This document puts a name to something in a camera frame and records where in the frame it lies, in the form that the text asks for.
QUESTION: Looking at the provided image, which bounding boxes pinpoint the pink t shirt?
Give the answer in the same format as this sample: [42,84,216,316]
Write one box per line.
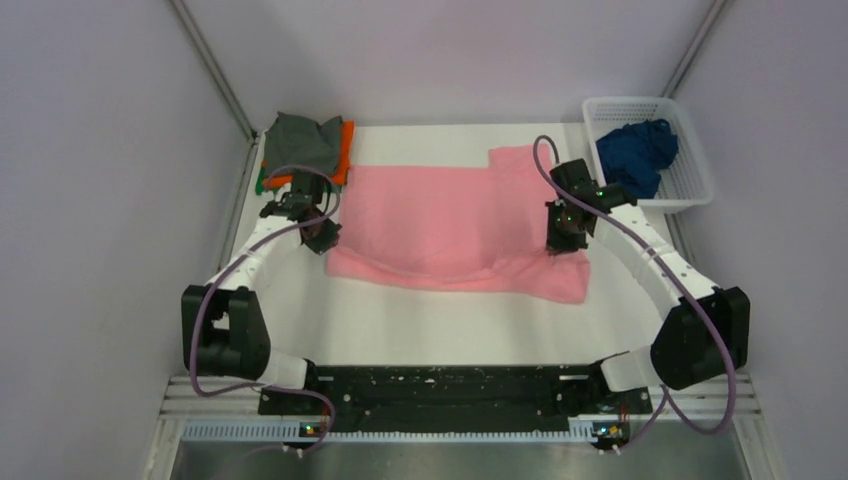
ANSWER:
[327,145,591,304]

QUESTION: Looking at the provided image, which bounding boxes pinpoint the grey folded t shirt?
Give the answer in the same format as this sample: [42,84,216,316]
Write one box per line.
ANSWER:
[264,112,343,176]

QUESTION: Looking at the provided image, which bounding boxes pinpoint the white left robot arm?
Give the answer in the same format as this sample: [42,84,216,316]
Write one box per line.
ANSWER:
[180,193,341,414]

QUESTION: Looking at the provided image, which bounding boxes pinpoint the white slotted cable duct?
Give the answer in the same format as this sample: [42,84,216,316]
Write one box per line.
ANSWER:
[182,419,625,446]

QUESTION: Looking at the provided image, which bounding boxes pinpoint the orange folded t shirt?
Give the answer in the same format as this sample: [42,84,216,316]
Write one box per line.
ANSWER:
[260,120,355,187]

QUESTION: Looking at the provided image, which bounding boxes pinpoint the green folded t shirt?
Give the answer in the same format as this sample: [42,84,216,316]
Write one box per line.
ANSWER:
[255,163,290,196]

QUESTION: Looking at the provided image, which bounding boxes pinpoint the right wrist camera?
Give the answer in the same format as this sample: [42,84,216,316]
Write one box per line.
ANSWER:
[550,159,598,204]

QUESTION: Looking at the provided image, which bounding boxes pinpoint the blue crumpled t shirt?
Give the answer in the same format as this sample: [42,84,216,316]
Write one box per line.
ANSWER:
[595,119,679,199]

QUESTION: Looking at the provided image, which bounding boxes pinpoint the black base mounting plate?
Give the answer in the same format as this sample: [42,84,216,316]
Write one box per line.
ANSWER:
[258,365,652,433]

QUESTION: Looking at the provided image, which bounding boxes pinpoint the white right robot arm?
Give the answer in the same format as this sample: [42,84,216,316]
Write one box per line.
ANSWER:
[547,183,750,412]

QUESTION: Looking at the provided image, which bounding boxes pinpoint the white plastic basket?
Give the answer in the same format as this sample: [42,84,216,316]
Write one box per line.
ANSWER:
[582,96,714,214]

